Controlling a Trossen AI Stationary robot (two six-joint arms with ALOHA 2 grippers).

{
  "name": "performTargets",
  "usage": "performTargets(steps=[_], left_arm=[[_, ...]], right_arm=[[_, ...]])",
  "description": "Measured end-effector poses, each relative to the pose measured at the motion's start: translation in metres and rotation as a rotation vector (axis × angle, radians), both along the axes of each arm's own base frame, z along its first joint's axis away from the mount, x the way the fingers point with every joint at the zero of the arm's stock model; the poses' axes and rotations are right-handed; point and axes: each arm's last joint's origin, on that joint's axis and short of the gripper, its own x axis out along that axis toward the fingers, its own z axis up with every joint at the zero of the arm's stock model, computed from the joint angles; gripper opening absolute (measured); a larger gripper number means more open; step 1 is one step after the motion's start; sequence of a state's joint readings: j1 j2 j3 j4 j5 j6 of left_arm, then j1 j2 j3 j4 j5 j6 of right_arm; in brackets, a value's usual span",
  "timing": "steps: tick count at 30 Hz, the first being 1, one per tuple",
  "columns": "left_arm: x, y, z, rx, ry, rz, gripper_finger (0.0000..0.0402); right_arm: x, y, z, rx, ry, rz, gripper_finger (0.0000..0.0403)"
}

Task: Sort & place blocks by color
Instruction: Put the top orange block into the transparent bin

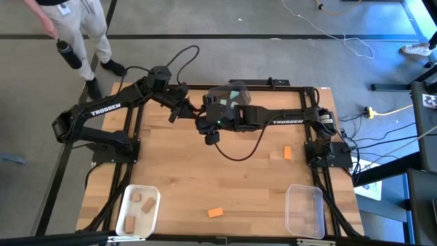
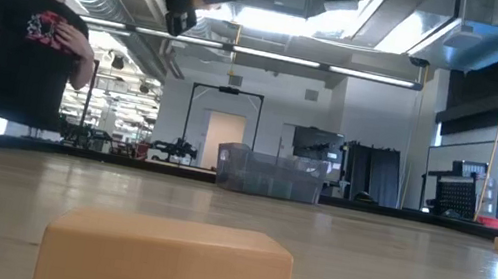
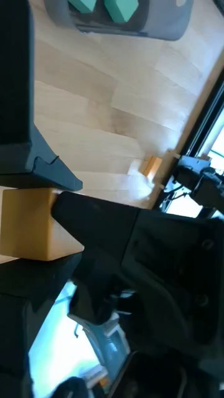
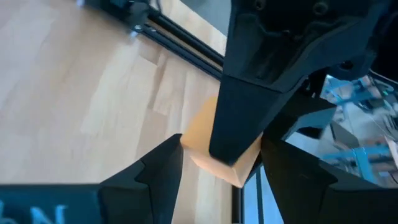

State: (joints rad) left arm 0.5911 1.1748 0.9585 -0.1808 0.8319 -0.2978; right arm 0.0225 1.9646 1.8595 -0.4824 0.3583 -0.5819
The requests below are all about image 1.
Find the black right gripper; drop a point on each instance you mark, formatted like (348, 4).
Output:
(220, 116)

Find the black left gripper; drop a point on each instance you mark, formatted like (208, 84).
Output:
(187, 104)

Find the teal block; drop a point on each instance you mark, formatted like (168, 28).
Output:
(234, 94)
(234, 105)
(223, 102)

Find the orange rectangular block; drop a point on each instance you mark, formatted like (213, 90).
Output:
(215, 212)
(287, 152)

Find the small pinkish tan block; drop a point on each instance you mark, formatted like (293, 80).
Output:
(136, 197)

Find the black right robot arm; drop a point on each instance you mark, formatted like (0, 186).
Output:
(259, 114)

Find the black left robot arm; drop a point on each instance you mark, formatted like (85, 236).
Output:
(102, 109)

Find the grey translucent plastic bin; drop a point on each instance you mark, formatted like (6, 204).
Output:
(244, 99)

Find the clear plastic bin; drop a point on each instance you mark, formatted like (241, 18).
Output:
(304, 205)

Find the white plastic bin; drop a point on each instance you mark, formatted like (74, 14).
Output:
(150, 225)

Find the person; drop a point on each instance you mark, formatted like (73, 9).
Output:
(416, 49)
(85, 30)

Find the black drink bottle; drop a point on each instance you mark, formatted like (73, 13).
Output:
(70, 54)

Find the black stand base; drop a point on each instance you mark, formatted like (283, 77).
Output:
(389, 87)

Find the grey blue floor object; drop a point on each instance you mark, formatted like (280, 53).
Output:
(12, 158)

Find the black aluminium rig gantry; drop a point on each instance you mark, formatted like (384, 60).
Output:
(51, 239)

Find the grey neighbouring table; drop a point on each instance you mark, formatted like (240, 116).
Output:
(425, 136)

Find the black and white marker tag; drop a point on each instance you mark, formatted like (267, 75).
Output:
(429, 101)

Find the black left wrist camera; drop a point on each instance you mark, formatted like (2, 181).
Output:
(174, 116)

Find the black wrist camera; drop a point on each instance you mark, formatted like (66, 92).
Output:
(174, 116)
(212, 138)

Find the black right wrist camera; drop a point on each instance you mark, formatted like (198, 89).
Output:
(212, 138)

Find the black bracket bar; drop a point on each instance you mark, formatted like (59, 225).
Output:
(252, 82)

